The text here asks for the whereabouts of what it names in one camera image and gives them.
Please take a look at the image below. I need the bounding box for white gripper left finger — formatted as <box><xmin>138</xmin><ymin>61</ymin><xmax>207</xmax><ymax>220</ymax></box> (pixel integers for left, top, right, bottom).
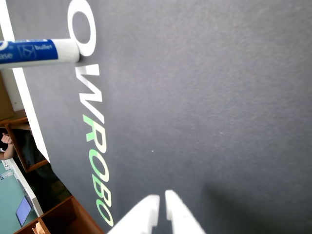
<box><xmin>107</xmin><ymin>194</ymin><xmax>160</xmax><ymax>234</ymax></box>

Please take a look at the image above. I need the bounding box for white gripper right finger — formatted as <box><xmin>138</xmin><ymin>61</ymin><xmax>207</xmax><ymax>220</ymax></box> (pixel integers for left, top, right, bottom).
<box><xmin>165</xmin><ymin>190</ymin><xmax>206</xmax><ymax>234</ymax></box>

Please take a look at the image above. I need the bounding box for blue whiteboard marker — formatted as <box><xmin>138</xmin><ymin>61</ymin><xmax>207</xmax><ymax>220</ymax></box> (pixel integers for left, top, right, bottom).
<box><xmin>0</xmin><ymin>38</ymin><xmax>81</xmax><ymax>70</ymax></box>

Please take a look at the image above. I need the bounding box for person's hand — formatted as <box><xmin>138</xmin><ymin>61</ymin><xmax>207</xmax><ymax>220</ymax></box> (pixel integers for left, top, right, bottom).
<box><xmin>0</xmin><ymin>133</ymin><xmax>14</xmax><ymax>146</ymax></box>

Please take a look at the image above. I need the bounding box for brown wooden shelf unit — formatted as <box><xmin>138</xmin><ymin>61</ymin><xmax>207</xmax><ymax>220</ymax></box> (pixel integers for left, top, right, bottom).
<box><xmin>14</xmin><ymin>195</ymin><xmax>105</xmax><ymax>234</ymax></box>

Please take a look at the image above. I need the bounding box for white desk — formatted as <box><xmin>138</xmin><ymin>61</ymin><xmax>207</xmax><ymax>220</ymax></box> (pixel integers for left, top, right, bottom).
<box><xmin>4</xmin><ymin>157</ymin><xmax>45</xmax><ymax>218</ymax></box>

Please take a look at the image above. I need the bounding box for open laptop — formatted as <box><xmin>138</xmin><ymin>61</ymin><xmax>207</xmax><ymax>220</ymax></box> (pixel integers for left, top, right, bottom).
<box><xmin>15</xmin><ymin>195</ymin><xmax>33</xmax><ymax>227</ymax></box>

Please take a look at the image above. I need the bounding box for grey WOWROBO mat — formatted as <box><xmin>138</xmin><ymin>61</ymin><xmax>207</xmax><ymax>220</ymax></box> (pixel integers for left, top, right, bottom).
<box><xmin>4</xmin><ymin>0</ymin><xmax>312</xmax><ymax>234</ymax></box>

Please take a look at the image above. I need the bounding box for clear water bottle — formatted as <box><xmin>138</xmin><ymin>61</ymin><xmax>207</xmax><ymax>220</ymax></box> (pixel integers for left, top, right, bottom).
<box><xmin>0</xmin><ymin>170</ymin><xmax>15</xmax><ymax>181</ymax></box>

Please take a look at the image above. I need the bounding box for wooden frame side table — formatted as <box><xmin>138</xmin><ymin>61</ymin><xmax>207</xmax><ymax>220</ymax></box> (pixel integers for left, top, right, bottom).
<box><xmin>0</xmin><ymin>109</ymin><xmax>52</xmax><ymax>174</ymax></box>

